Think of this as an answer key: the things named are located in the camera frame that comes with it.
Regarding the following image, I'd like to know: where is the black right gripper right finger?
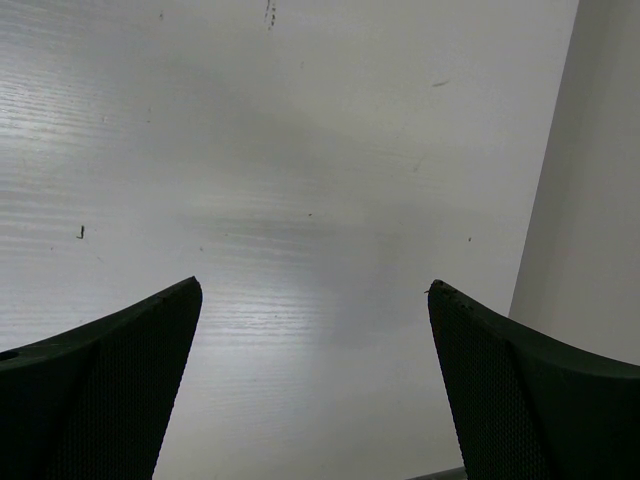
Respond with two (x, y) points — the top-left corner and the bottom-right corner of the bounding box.
(427, 280), (639, 479)

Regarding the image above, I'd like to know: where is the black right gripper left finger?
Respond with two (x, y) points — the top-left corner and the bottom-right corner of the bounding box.
(1, 278), (202, 479)

